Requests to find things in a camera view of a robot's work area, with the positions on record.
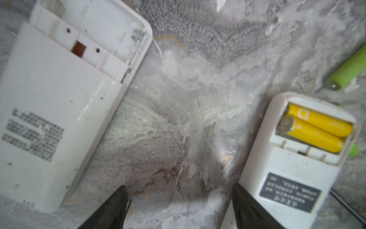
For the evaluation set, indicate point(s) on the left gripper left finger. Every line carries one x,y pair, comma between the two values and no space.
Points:
112,213

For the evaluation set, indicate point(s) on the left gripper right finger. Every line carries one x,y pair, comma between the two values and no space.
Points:
249,214

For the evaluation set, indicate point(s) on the red handled screwdriver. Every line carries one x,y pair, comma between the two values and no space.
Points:
335,194

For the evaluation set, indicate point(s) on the yellow battery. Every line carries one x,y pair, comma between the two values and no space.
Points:
329,124
310,134

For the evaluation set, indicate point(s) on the green battery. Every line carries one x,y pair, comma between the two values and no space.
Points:
354,150
347,72

